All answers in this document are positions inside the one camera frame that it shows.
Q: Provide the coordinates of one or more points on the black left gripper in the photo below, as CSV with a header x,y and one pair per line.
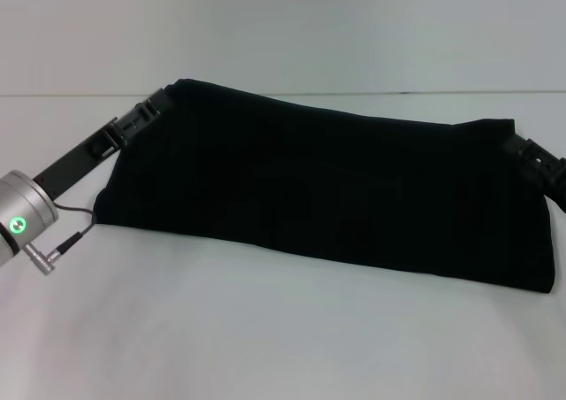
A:
x,y
77,161

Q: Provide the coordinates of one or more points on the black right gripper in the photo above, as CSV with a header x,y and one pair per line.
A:
x,y
555,174

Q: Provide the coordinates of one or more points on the black shirt with FREE print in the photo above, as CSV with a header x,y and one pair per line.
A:
x,y
309,187

